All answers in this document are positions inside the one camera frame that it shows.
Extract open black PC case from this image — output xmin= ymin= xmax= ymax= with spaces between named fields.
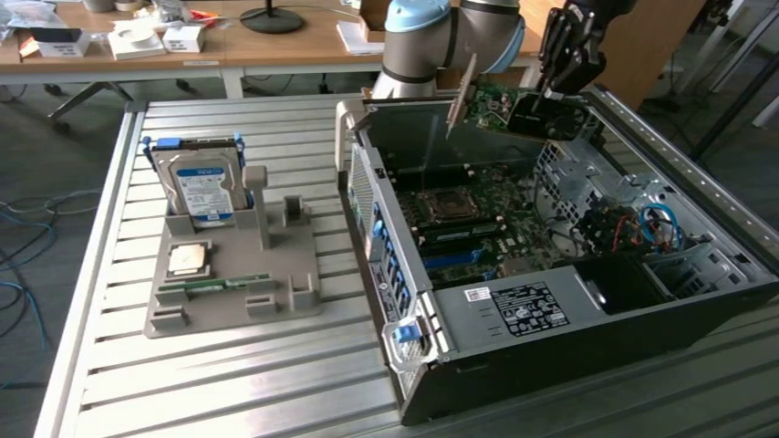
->
xmin=336 ymin=83 xmax=779 ymax=426

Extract white box black lid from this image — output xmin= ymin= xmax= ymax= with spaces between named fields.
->
xmin=28 ymin=26 xmax=91 ymax=58

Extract white paper stack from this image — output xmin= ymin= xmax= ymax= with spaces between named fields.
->
xmin=336 ymin=20 xmax=386 ymax=56

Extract brown cardboard box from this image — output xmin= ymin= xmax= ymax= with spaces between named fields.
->
xmin=358 ymin=0 xmax=391 ymax=31

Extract black round lamp base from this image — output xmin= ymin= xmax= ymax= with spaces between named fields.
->
xmin=239 ymin=0 xmax=306 ymax=35

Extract hard disk with blue rails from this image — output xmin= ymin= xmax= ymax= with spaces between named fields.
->
xmin=140 ymin=132 xmax=252 ymax=229

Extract metal disk bay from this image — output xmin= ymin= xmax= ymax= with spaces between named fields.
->
xmin=642 ymin=241 xmax=750 ymax=300

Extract perforated metal drive cage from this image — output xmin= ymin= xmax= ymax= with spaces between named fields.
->
xmin=535 ymin=139 xmax=628 ymax=220

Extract clear plastic bags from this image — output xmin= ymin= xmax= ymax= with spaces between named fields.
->
xmin=0 ymin=0 xmax=68 ymax=33

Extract small white carton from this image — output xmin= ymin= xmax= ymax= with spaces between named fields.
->
xmin=161 ymin=26 xmax=206 ymax=54

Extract white box with tape roll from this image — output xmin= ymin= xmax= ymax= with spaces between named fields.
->
xmin=107 ymin=22 xmax=167 ymax=60

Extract green graphics card black fan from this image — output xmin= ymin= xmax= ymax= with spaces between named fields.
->
xmin=446 ymin=52 xmax=595 ymax=143

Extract grey plastic parts rack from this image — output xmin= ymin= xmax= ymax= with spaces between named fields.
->
xmin=144 ymin=164 xmax=327 ymax=339

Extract grey floor cable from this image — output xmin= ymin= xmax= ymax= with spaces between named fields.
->
xmin=0 ymin=189 xmax=103 ymax=215

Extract CPU socket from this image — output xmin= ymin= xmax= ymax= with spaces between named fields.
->
xmin=419 ymin=186 xmax=482 ymax=224

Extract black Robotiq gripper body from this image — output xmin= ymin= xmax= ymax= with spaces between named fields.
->
xmin=563 ymin=0 xmax=638 ymax=47

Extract tall wooden cabinet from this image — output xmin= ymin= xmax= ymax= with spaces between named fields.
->
xmin=522 ymin=0 xmax=711 ymax=110

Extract grey power supply unit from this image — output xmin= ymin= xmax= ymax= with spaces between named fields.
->
xmin=428 ymin=266 xmax=610 ymax=355

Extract coloured power wire bundle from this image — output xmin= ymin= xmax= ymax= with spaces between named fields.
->
xmin=580 ymin=207 xmax=647 ymax=255

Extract dark metal post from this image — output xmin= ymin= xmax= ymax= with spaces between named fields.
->
xmin=690 ymin=0 xmax=779 ymax=161

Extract green RAM stick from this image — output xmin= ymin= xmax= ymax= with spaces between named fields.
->
xmin=161 ymin=273 xmax=272 ymax=293

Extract square CPU chip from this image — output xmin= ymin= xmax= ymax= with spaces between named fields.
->
xmin=167 ymin=242 xmax=216 ymax=277

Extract green motherboard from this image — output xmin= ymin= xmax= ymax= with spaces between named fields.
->
xmin=395 ymin=175 xmax=586 ymax=291

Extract blue data wire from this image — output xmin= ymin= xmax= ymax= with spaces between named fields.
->
xmin=638 ymin=203 xmax=687 ymax=252

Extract blue expansion slot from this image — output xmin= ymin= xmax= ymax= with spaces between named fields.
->
xmin=424 ymin=248 xmax=488 ymax=271

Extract blue floor cable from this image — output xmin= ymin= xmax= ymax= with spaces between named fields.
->
xmin=0 ymin=200 xmax=56 ymax=389

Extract installed black RAM stick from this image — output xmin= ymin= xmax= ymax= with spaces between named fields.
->
xmin=419 ymin=221 xmax=507 ymax=243

